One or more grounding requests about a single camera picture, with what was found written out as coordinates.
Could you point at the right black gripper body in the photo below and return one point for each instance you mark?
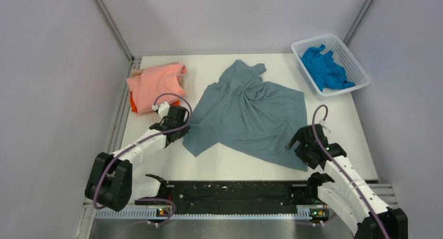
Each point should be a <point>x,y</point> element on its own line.
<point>303,151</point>

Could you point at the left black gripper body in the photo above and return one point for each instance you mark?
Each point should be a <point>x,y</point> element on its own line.
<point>183,132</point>

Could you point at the grey blue t shirt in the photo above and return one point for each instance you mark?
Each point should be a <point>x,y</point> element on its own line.
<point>249,115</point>

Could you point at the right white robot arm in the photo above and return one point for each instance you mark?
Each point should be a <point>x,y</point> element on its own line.
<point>337,185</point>

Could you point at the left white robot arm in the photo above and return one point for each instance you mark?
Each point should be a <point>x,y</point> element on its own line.
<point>110,183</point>

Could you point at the pink folded t shirt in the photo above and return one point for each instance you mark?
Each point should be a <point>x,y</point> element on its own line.
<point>157,84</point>

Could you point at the orange folded t shirt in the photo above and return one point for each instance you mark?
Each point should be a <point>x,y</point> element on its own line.
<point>133,106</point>

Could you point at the right controller board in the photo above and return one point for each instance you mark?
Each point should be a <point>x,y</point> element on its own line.
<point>317,215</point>

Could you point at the controller board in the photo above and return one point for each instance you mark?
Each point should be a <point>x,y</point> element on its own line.
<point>160,212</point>
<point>317,215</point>

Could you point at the bright blue t shirt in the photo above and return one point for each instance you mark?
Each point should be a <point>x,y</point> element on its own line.
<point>323,70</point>

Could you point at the white plastic basket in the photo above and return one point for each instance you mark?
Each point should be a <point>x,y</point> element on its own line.
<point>341,55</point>

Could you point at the left controller board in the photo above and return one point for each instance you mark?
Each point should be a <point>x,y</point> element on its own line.
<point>160,212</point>

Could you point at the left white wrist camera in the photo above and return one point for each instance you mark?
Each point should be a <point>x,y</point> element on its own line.
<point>162,109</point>

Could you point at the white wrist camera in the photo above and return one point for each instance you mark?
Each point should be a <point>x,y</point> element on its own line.
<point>162,109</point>
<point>322,124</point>

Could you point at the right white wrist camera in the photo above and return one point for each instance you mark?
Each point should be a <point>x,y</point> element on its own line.
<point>322,124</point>

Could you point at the white cable duct strip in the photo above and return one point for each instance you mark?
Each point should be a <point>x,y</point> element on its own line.
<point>141,213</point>

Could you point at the left aluminium frame rail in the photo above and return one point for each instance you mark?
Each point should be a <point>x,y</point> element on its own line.
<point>117,129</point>

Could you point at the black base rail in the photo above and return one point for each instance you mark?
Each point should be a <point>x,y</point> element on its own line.
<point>235,197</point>

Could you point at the left corner frame post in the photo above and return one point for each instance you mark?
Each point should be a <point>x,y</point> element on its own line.
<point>113,29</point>

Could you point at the corner frame post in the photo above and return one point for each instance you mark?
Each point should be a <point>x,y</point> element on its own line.
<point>113,29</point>
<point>358,21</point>

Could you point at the right corner frame post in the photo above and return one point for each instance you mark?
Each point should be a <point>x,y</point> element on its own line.
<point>358,21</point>

